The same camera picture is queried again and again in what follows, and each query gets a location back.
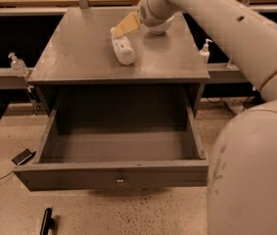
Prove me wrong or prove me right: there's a white pump dispenser bottle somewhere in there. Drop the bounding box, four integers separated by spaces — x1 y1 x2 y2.
200 38 211 64

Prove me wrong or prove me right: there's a black object bottom floor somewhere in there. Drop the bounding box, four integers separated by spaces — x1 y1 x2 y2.
39 208 54 235

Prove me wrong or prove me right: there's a white ceramic bowl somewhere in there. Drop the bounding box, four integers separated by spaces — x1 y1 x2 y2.
149 17 174 35

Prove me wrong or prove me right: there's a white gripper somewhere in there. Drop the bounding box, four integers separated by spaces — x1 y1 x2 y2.
112 0 172 38

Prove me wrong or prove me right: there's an open grey top drawer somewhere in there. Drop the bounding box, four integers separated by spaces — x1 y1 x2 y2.
14 96 208 191

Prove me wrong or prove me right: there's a black power adapter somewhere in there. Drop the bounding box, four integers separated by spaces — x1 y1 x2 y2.
12 149 35 165

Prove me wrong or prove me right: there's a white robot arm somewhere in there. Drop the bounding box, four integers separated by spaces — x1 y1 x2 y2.
111 0 277 235

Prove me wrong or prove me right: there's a grey drawer cabinet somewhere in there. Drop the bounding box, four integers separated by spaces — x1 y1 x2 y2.
27 6 210 135

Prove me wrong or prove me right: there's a clear soap pump bottle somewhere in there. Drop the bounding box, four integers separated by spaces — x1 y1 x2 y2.
8 53 29 77

